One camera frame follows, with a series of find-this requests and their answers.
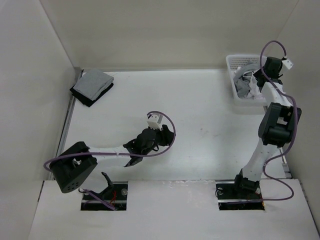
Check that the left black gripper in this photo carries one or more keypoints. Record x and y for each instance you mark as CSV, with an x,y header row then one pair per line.
x,y
166,136

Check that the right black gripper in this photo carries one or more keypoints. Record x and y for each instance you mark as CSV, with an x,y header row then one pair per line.
x,y
257,74

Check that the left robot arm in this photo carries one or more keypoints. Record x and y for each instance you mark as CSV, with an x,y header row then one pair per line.
x,y
73,167

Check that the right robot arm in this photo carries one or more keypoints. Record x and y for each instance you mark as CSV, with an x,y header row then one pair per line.
x,y
277,128

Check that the pale pink tank top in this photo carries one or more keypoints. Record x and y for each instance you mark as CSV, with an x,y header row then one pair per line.
x,y
255,91

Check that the grey tank top in basket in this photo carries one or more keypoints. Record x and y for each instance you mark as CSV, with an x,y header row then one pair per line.
x,y
243,80

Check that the folded black tank top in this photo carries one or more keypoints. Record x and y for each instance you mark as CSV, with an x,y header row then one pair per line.
x,y
85,100

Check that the folded grey tank top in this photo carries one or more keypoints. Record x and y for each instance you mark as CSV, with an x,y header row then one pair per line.
x,y
93,83

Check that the white plastic basket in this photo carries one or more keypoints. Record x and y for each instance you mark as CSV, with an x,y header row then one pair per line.
x,y
241,68

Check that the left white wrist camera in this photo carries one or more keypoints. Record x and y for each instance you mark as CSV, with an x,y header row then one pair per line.
x,y
154,121

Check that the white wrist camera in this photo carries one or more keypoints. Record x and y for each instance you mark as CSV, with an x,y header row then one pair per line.
x,y
287,63
154,121

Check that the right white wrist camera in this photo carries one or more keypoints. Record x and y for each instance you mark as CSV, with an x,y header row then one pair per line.
x,y
287,63

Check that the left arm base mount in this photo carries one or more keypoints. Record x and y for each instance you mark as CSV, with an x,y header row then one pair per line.
x,y
112,198

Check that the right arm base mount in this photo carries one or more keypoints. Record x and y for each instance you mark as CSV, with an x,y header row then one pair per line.
x,y
230,199

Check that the left aluminium rail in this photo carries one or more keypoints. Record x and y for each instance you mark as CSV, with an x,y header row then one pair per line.
x,y
68,116

